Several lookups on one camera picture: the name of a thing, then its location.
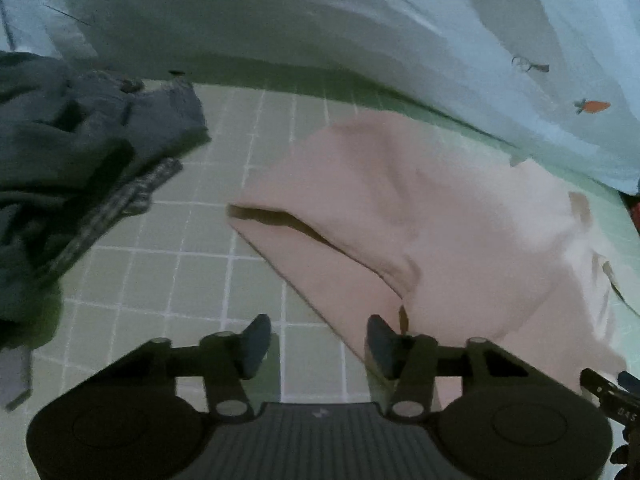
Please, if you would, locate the light blue carrot-print quilt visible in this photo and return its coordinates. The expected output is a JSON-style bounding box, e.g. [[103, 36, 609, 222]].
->
[[1, 0, 639, 194]]

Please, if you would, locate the plaid checked garment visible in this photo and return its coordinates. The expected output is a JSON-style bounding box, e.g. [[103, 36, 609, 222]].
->
[[36, 157, 183, 283]]

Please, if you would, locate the beige shirt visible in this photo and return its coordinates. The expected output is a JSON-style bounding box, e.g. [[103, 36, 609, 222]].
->
[[229, 110, 626, 389]]

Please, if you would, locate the blue denim garment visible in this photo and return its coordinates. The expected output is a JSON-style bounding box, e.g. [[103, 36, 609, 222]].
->
[[1, 52, 208, 344]]

